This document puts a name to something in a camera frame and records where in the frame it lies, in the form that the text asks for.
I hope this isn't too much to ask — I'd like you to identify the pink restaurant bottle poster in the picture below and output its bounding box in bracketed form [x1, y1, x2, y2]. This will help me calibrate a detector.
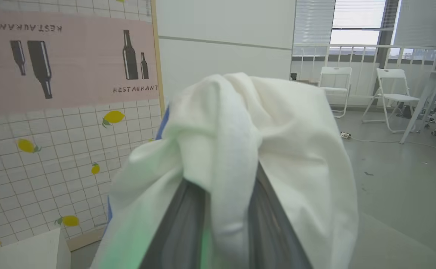
[0, 8, 160, 114]

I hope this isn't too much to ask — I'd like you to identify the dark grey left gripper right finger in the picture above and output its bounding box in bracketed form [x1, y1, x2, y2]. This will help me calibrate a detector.
[248, 163, 313, 269]

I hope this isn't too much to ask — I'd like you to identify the white box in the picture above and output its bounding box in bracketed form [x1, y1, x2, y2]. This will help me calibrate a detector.
[0, 227, 71, 269]

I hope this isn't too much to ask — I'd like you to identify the white and blue t-shirt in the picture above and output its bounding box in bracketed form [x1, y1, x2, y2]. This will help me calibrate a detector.
[91, 72, 359, 269]

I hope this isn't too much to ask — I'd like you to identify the window with white blinds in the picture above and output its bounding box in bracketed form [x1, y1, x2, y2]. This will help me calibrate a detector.
[293, 0, 436, 62]

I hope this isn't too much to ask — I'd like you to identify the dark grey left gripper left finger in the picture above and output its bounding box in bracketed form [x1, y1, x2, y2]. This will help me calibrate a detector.
[139, 179, 211, 269]

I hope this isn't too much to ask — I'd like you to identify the white folding chair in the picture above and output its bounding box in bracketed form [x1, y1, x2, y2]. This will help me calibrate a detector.
[362, 68, 420, 134]
[318, 67, 352, 118]

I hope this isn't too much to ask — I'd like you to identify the lemon print tile backdrop panel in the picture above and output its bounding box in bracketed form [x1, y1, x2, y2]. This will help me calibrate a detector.
[0, 0, 166, 258]

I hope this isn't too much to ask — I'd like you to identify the white table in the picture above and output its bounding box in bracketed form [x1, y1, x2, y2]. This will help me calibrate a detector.
[400, 69, 436, 144]

